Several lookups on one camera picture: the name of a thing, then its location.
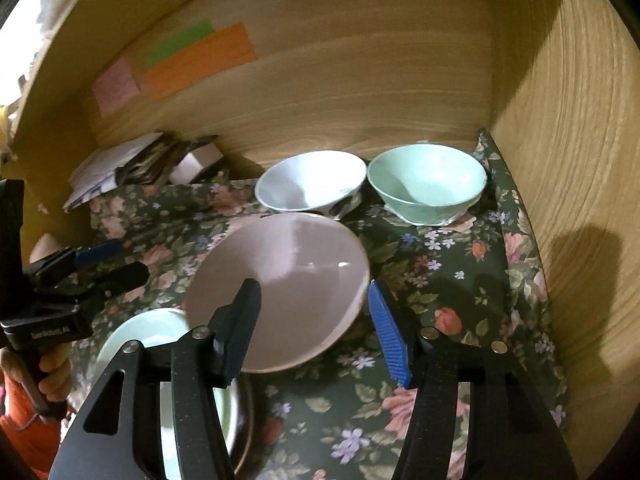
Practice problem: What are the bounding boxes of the dark booklet stack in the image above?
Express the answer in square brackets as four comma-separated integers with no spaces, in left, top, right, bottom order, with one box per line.
[120,135,221,186]

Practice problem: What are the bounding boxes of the coloured sticky notes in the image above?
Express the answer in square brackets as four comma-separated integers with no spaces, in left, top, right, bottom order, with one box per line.
[145,22,258,100]

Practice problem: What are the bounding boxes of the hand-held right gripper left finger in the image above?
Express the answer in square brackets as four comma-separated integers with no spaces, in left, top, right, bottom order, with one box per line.
[50,278,262,480]

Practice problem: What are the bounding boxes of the white bowl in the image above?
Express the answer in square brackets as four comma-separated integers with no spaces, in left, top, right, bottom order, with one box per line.
[255,150,367,221]

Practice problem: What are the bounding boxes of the pale green plate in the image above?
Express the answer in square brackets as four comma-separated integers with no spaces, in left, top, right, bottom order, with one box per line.
[95,307,241,480]

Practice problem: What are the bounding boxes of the stack of white papers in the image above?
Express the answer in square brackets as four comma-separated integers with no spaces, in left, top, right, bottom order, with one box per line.
[62,132,166,211]

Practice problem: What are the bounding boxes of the dark floral cloth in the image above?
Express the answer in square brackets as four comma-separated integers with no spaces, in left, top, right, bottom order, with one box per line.
[65,127,571,480]

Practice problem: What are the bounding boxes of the pink tape roll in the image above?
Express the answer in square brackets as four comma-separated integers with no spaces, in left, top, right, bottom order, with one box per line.
[170,142,224,184]

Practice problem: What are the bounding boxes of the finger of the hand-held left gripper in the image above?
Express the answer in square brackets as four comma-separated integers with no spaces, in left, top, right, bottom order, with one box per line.
[37,261,151,313]
[25,239,124,286]

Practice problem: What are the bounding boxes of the person's left hand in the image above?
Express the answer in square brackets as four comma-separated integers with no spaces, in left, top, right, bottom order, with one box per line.
[0,347,72,406]

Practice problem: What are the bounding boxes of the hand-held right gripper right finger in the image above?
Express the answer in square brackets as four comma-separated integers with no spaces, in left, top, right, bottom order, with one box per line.
[368,280,576,480]

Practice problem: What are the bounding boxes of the pale green bowl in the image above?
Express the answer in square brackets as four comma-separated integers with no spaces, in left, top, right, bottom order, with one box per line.
[367,143,488,226]

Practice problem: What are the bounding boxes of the mauve bowl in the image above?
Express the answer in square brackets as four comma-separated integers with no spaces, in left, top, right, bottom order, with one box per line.
[184,212,371,373]

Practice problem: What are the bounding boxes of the pink sticky note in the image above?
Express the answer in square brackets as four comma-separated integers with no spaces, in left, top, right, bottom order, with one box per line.
[91,57,142,117]

